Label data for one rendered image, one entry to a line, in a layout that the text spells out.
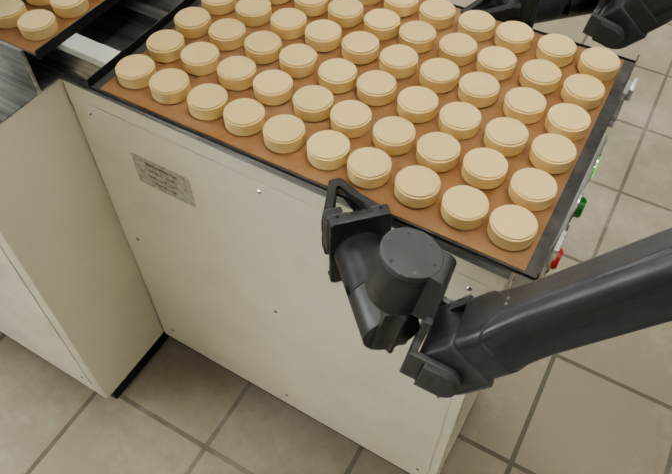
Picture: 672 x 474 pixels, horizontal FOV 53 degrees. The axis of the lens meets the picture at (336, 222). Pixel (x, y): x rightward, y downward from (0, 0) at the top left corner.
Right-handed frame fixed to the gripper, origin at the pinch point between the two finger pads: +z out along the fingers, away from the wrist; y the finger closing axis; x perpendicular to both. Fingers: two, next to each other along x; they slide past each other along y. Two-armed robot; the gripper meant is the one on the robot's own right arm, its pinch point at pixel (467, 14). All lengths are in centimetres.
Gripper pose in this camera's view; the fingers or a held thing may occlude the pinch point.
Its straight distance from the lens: 102.3
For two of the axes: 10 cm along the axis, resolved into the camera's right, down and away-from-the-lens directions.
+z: -9.7, 2.1, -1.6
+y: 0.0, -6.2, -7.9
